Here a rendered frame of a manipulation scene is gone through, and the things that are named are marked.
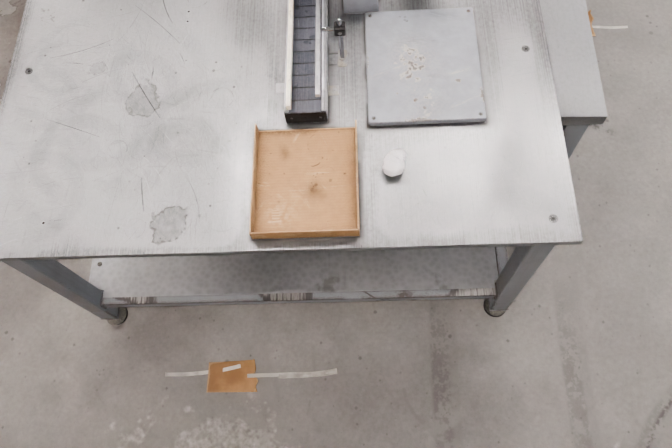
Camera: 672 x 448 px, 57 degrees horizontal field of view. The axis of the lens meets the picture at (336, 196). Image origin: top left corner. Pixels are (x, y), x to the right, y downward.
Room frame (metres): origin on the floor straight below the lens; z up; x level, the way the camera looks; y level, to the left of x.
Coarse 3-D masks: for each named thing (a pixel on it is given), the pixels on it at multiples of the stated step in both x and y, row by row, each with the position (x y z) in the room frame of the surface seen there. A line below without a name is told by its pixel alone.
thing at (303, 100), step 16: (304, 0) 1.22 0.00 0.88; (304, 16) 1.17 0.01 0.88; (304, 32) 1.11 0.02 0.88; (304, 48) 1.06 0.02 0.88; (304, 64) 1.01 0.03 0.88; (304, 80) 0.96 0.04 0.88; (304, 96) 0.91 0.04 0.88; (320, 96) 0.90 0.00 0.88; (304, 112) 0.86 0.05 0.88; (320, 112) 0.86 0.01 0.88
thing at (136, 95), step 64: (64, 0) 1.41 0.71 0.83; (128, 0) 1.37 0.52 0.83; (192, 0) 1.33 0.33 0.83; (256, 0) 1.30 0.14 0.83; (384, 0) 1.22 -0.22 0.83; (448, 0) 1.19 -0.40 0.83; (512, 0) 1.15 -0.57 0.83; (64, 64) 1.17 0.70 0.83; (128, 64) 1.14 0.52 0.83; (192, 64) 1.10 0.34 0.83; (256, 64) 1.07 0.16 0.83; (512, 64) 0.94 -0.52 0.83; (0, 128) 0.99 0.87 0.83; (64, 128) 0.96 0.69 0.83; (128, 128) 0.93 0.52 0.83; (192, 128) 0.90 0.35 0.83; (384, 128) 0.81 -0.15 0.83; (448, 128) 0.78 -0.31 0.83; (512, 128) 0.75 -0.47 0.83; (0, 192) 0.80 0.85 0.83; (64, 192) 0.77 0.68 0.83; (128, 192) 0.74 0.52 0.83; (192, 192) 0.71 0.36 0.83; (384, 192) 0.63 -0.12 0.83; (448, 192) 0.60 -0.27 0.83; (512, 192) 0.58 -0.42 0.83; (0, 256) 0.62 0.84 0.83; (64, 256) 0.59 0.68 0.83; (128, 256) 0.57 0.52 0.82
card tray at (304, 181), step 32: (256, 128) 0.85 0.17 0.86; (320, 128) 0.84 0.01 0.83; (352, 128) 0.82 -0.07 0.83; (256, 160) 0.77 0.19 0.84; (288, 160) 0.76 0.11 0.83; (320, 160) 0.74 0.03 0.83; (352, 160) 0.73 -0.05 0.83; (256, 192) 0.68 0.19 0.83; (288, 192) 0.67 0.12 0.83; (320, 192) 0.66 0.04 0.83; (352, 192) 0.64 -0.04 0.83; (256, 224) 0.60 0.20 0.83; (288, 224) 0.58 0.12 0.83; (320, 224) 0.57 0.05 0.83; (352, 224) 0.56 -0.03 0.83
